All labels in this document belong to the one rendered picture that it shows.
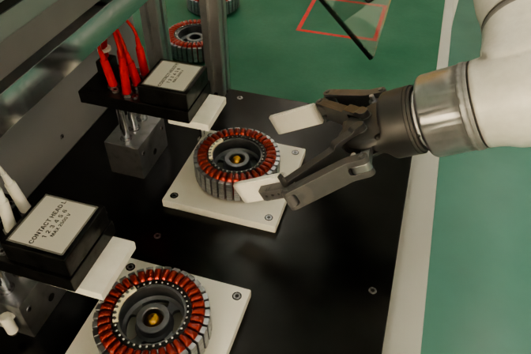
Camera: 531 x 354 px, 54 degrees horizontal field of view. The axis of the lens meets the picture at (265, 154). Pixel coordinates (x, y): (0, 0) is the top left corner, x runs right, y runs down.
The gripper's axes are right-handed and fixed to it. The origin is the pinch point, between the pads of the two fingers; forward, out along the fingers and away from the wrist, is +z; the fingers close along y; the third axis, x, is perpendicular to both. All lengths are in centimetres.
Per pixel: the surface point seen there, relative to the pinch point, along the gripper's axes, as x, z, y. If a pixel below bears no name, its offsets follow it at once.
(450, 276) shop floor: -90, 9, 54
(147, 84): 15.2, 6.7, -3.1
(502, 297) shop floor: -97, -4, 52
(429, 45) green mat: -15, -11, 48
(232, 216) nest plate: -2.8, 3.6, -7.6
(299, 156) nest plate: -5.1, -0.6, 5.7
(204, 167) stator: 2.9, 6.1, -4.1
